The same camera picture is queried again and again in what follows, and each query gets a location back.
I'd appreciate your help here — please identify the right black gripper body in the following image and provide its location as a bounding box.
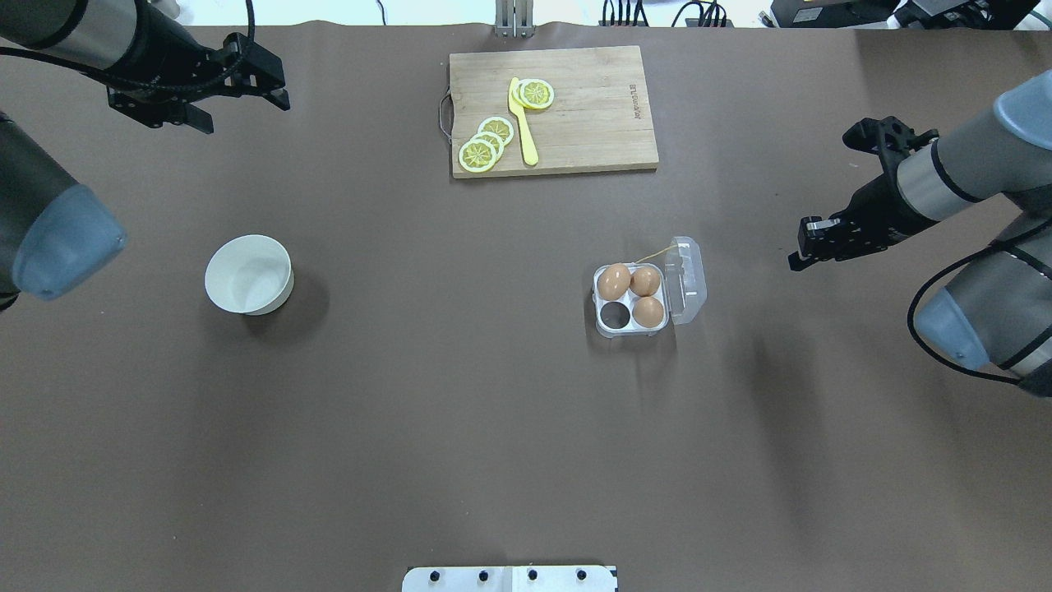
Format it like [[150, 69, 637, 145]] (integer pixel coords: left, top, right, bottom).
[[800, 175, 936, 261]]

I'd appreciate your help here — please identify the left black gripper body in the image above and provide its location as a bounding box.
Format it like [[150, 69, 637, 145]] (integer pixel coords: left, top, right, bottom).
[[108, 33, 284, 132]]

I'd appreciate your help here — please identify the brown egg from bowl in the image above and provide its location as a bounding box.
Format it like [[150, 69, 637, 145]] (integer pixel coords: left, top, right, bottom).
[[595, 263, 631, 301]]

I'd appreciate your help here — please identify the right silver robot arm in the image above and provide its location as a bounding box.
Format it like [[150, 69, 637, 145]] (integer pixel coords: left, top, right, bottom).
[[787, 72, 1051, 400]]

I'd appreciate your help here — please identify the brown egg in box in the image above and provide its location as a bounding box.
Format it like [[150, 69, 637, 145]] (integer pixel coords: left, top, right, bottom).
[[632, 295, 666, 329], [629, 266, 662, 298]]

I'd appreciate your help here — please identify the clear plastic egg box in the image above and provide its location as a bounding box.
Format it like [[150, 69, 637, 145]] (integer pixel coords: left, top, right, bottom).
[[591, 236, 708, 340]]

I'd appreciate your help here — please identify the white ceramic bowl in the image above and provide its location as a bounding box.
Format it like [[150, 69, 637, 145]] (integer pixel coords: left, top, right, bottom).
[[204, 234, 294, 317]]

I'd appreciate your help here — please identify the lemon slice middle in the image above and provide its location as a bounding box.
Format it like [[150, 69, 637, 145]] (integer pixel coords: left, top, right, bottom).
[[473, 130, 505, 159]]

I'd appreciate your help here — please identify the wooden cutting board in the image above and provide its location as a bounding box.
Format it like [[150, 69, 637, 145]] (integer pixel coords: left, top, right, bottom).
[[448, 45, 660, 179]]

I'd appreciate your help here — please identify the lemon slice near knife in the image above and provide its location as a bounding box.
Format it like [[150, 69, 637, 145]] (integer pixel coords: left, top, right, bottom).
[[512, 78, 557, 111]]

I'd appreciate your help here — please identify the yellow plastic knife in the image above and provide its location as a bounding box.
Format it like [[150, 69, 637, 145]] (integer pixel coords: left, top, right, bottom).
[[507, 77, 540, 166]]

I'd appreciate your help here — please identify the black power strip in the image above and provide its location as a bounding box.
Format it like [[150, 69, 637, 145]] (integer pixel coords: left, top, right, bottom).
[[598, 1, 733, 29]]

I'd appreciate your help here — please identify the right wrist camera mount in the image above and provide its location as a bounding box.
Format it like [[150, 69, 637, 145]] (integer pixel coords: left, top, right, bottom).
[[842, 116, 940, 176]]

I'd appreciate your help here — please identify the right black camera cable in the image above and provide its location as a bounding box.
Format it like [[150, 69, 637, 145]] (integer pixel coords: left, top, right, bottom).
[[907, 220, 1052, 387]]

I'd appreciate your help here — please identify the aluminium frame post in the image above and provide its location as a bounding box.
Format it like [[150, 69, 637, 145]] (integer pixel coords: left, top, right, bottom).
[[493, 0, 537, 39]]

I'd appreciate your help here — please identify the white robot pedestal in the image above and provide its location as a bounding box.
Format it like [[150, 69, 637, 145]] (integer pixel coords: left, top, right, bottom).
[[401, 565, 620, 591]]

